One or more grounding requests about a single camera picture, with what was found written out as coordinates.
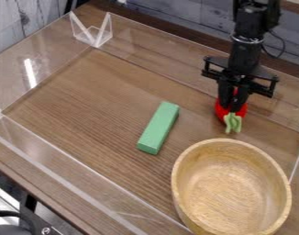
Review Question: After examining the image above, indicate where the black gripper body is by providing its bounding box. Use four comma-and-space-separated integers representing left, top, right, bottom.
201, 56, 279, 97

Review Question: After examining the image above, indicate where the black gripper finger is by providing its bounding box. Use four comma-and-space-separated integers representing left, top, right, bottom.
217, 80, 233, 109
231, 85, 248, 113

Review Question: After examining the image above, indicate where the red plush strawberry toy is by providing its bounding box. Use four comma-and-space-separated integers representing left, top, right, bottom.
213, 88, 249, 135

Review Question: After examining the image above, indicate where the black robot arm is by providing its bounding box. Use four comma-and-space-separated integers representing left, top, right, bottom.
201, 0, 280, 113

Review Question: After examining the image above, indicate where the green rectangular block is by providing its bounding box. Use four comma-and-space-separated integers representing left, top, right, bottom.
136, 102, 180, 155

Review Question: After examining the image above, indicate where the wooden bowl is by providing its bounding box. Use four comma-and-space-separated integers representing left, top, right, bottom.
170, 139, 291, 235

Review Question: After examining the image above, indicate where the black device at corner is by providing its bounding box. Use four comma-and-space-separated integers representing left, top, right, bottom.
0, 207, 65, 235

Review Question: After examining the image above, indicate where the black cable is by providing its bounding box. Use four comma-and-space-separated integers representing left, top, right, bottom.
261, 28, 287, 60

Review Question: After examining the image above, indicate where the clear acrylic corner bracket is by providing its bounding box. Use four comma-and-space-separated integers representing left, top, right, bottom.
68, 12, 112, 49

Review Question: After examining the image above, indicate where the clear acrylic enclosure wall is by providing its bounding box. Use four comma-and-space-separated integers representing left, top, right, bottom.
0, 7, 299, 235

